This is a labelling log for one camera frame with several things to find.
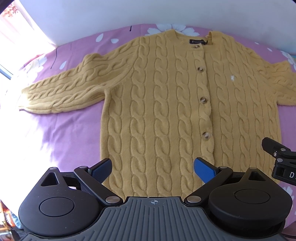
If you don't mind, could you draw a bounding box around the window with bright light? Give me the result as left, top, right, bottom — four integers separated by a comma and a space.
1, 1, 56, 106

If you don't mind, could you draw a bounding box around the yellow cable-knit cardigan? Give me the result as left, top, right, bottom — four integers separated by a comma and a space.
19, 30, 295, 198

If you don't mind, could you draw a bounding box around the colourful clutter beside bed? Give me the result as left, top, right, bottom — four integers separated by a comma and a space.
1, 201, 23, 241

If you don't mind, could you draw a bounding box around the pink floral bed sheet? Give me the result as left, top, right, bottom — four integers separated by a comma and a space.
0, 22, 296, 232

